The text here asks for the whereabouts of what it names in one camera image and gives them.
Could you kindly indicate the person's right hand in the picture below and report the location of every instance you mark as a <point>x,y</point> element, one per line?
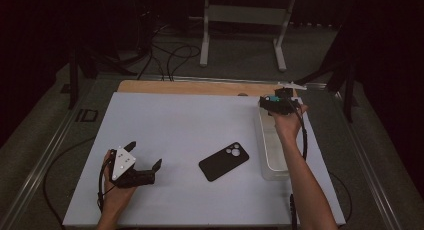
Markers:
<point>288,126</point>

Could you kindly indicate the person's left hand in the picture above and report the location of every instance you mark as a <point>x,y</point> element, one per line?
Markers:
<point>115,198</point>

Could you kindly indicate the black phone case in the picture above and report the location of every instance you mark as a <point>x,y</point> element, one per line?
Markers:
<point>220,163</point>

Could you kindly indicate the long white plastic tray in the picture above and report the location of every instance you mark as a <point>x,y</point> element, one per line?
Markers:
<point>273,150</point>

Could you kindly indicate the black stand with legs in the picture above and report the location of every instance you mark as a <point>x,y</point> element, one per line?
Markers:
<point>348,90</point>
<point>74,83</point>

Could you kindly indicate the white metal stand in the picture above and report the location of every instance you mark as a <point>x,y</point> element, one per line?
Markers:
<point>246,15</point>

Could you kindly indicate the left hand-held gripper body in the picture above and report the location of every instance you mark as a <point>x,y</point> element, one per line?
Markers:
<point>123,163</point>

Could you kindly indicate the light wooden board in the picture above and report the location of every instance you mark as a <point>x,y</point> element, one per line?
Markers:
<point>183,87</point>

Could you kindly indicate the metal floor rail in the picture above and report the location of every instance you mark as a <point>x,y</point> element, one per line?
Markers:
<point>40,163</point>
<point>206,79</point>
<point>370,170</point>

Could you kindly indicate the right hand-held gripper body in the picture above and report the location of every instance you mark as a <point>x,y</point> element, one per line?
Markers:
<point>281,105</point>

